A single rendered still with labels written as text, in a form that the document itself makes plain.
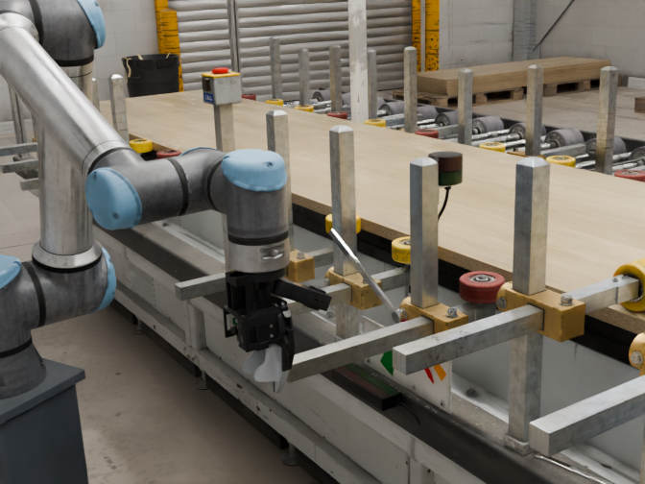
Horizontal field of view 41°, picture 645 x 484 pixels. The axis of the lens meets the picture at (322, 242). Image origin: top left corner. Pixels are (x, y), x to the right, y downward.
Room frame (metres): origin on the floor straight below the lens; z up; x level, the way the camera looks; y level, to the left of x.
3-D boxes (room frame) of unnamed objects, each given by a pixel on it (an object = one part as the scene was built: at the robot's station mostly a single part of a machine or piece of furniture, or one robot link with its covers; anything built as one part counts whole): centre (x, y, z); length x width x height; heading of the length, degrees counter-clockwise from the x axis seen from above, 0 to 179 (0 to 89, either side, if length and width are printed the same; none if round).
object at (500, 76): (9.96, -2.21, 0.23); 2.41 x 0.77 x 0.17; 120
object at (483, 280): (1.47, -0.28, 0.85); 0.08 x 0.08 x 0.11
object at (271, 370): (1.21, 0.09, 0.86); 0.06 x 0.03 x 0.09; 122
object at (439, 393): (1.46, -0.14, 0.75); 0.26 x 0.01 x 0.10; 32
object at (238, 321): (1.23, 0.10, 0.97); 0.09 x 0.08 x 0.12; 122
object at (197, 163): (1.31, 0.17, 1.14); 0.12 x 0.12 x 0.09; 38
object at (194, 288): (1.80, 0.12, 0.82); 0.44 x 0.03 x 0.04; 122
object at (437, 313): (1.43, -0.19, 0.85); 0.14 x 0.06 x 0.05; 32
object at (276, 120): (1.87, 0.09, 0.92); 0.04 x 0.04 x 0.48; 32
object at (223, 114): (2.09, 0.23, 0.93); 0.05 x 0.05 x 0.45; 32
